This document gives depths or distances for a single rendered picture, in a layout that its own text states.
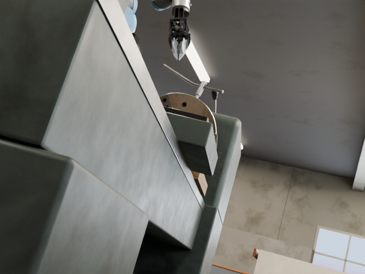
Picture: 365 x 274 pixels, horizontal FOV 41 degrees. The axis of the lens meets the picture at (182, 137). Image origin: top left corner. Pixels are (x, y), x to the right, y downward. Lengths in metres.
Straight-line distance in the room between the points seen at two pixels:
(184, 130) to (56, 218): 0.66
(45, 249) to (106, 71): 0.22
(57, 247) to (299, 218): 9.61
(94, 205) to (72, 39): 0.17
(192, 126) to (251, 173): 9.23
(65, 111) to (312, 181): 9.74
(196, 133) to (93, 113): 0.53
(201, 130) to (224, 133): 0.93
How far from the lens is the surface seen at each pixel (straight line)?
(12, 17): 0.53
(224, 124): 2.02
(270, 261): 4.77
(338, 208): 10.06
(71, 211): 0.48
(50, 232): 0.45
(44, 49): 0.50
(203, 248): 1.92
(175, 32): 2.02
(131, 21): 1.82
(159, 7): 2.20
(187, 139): 1.07
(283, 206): 10.09
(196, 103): 1.89
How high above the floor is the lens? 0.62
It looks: 14 degrees up
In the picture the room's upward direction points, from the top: 17 degrees clockwise
